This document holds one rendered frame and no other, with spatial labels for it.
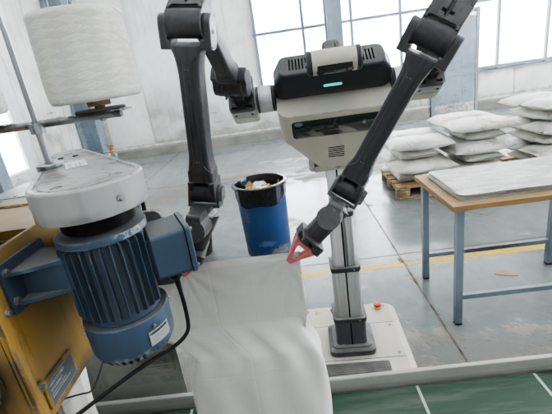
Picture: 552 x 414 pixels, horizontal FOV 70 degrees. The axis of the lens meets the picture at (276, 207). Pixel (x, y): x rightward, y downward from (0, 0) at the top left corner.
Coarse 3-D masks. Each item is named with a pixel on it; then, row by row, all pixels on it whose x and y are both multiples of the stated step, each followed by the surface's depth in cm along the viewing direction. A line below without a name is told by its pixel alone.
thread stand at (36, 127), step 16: (0, 16) 69; (16, 64) 72; (32, 112) 75; (80, 112) 71; (96, 112) 71; (112, 112) 71; (0, 128) 76; (16, 128) 76; (32, 128) 75; (48, 160) 78
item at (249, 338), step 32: (256, 256) 105; (192, 288) 108; (224, 288) 108; (256, 288) 108; (288, 288) 108; (192, 320) 111; (224, 320) 111; (256, 320) 111; (288, 320) 111; (192, 352) 110; (224, 352) 108; (256, 352) 107; (288, 352) 106; (320, 352) 110; (192, 384) 112; (224, 384) 109; (256, 384) 108; (288, 384) 108; (320, 384) 111
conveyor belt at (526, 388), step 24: (432, 384) 144; (456, 384) 142; (480, 384) 141; (504, 384) 139; (528, 384) 138; (336, 408) 140; (360, 408) 138; (384, 408) 137; (408, 408) 136; (432, 408) 134; (456, 408) 133; (480, 408) 132; (504, 408) 130; (528, 408) 129
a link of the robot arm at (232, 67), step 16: (176, 0) 79; (192, 0) 78; (208, 0) 80; (176, 16) 77; (192, 16) 76; (176, 32) 78; (192, 32) 78; (224, 48) 100; (224, 64) 102; (224, 80) 111; (240, 80) 112
